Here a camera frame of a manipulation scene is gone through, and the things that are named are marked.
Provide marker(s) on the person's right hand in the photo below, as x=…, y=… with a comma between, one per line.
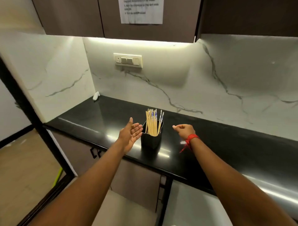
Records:
x=185, y=132

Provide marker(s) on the person's left hand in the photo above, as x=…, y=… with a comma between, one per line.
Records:
x=127, y=137

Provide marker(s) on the person's right fingers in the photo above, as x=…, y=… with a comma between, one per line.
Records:
x=177, y=127

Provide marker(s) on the person's left thumb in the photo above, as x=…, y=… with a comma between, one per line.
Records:
x=129, y=124

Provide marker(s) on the person's right forearm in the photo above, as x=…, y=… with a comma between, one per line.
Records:
x=235, y=186

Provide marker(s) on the person's left forearm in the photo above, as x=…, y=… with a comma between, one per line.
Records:
x=76, y=188

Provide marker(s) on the red thread wristband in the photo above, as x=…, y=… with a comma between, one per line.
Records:
x=189, y=140

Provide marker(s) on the bunch of wooden chopsticks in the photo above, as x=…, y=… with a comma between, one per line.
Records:
x=153, y=123

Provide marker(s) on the black square holder cup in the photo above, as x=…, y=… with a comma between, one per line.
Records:
x=151, y=138

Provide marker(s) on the small white plastic object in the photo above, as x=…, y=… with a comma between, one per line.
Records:
x=96, y=96

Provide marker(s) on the grey base cabinet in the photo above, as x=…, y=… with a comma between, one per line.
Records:
x=130, y=177

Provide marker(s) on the green stick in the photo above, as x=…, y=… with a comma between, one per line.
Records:
x=57, y=177

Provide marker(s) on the white paper notice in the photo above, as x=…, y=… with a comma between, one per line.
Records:
x=140, y=11

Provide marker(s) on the cream wall switch panel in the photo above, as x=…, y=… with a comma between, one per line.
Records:
x=127, y=60

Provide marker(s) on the black metal door frame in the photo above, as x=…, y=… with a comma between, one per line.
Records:
x=35, y=130

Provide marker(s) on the dark brown wall cabinet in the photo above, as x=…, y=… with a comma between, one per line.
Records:
x=149, y=17

